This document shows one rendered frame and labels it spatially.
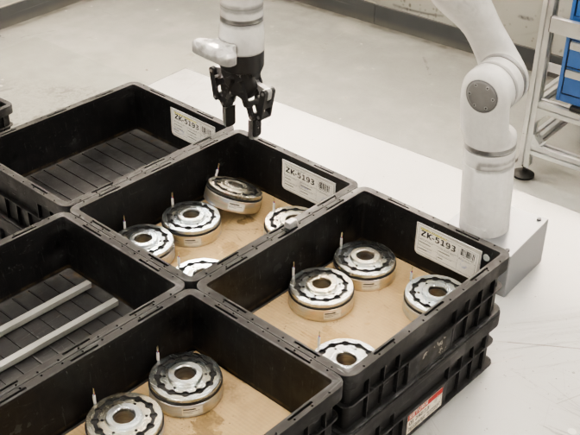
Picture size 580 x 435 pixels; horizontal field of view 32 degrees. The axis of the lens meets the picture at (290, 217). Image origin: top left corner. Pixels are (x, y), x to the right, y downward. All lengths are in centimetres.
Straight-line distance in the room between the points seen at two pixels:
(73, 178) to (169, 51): 266
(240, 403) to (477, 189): 63
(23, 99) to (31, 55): 44
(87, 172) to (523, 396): 91
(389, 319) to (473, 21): 53
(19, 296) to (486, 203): 82
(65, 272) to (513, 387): 76
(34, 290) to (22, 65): 293
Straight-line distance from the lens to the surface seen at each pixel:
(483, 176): 179
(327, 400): 129
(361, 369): 133
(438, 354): 152
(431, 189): 217
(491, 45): 177
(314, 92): 418
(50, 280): 169
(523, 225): 191
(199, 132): 196
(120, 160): 201
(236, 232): 176
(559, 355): 177
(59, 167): 200
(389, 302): 161
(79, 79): 435
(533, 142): 361
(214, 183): 180
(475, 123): 175
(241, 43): 162
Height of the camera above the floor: 181
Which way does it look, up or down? 33 degrees down
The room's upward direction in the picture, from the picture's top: 1 degrees clockwise
